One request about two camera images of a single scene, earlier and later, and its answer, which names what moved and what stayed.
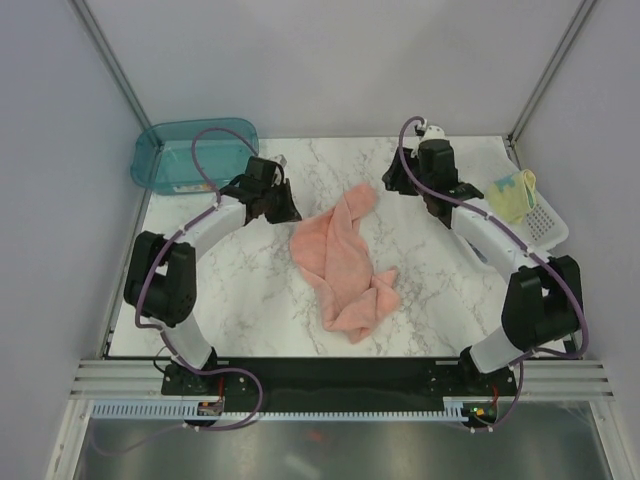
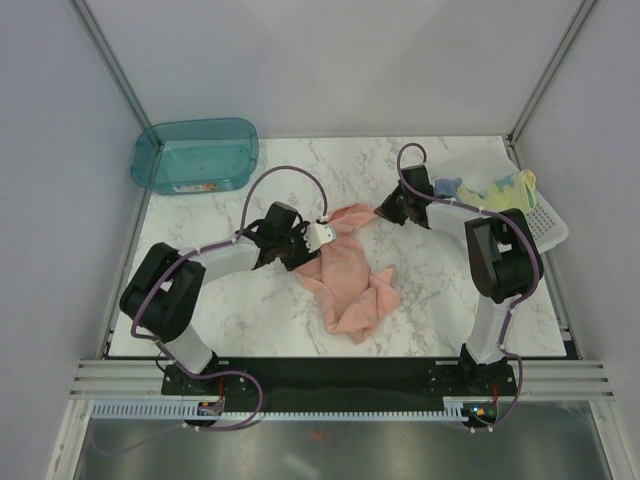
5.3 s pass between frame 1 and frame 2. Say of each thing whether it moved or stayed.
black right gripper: moved
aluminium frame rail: stayed
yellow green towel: stayed
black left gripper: moved
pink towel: moved
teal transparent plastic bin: stayed
